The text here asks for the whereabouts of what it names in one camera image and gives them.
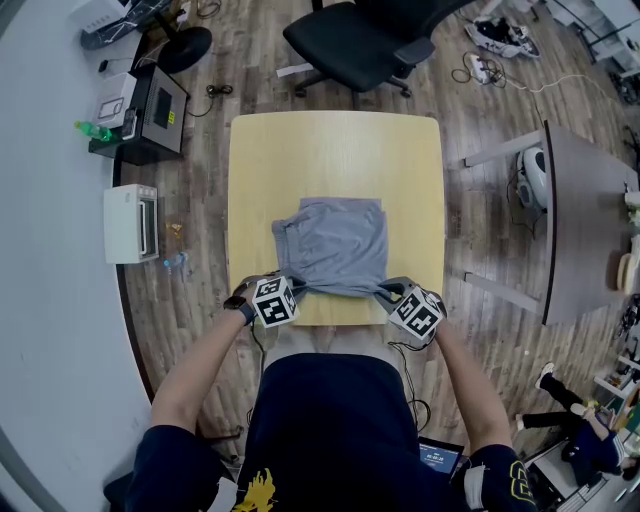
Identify black wristwatch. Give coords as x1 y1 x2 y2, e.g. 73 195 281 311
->
223 294 256 327

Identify person's beige trousers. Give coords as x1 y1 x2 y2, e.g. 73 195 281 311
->
262 324 396 374

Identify person's right forearm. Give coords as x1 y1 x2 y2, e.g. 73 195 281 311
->
432 324 514 451

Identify white and black bag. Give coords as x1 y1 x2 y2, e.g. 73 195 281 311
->
464 15 542 59

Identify white power strip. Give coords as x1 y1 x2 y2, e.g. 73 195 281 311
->
464 52 494 84

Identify black office chair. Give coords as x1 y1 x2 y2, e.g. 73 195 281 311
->
282 0 476 99

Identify black marble round table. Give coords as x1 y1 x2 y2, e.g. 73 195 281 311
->
79 0 174 51

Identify person's left forearm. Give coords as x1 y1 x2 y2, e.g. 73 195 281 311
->
149 312 251 434

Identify black round table base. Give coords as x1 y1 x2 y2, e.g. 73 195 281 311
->
157 25 214 75

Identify white microwave oven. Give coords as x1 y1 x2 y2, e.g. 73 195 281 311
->
67 0 131 34

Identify grey shorts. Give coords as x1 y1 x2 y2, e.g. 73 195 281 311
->
271 197 390 300

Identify blue screen tablet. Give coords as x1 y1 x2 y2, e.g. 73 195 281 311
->
417 436 466 479

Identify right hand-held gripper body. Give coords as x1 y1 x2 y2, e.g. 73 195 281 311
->
387 282 448 344

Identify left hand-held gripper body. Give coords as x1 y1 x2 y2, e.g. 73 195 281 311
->
232 272 301 330

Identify yellow square table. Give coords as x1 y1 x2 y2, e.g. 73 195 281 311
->
227 110 446 327

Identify black box appliance with screen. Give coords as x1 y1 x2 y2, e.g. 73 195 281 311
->
134 64 191 154

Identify person's navy shirt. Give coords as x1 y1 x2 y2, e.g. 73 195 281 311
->
124 352 539 512

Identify beige stacked rolls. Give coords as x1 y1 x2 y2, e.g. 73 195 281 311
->
616 252 639 296

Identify dark grey desk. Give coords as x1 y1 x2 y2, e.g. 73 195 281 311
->
463 119 640 327

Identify white rounded device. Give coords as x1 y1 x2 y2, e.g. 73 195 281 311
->
515 145 549 211

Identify white toaster oven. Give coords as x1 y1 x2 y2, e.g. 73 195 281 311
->
103 183 161 265

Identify white cardboard box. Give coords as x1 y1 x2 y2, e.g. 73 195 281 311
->
94 72 139 129

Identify green plastic bottle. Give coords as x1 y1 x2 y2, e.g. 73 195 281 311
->
74 120 114 143

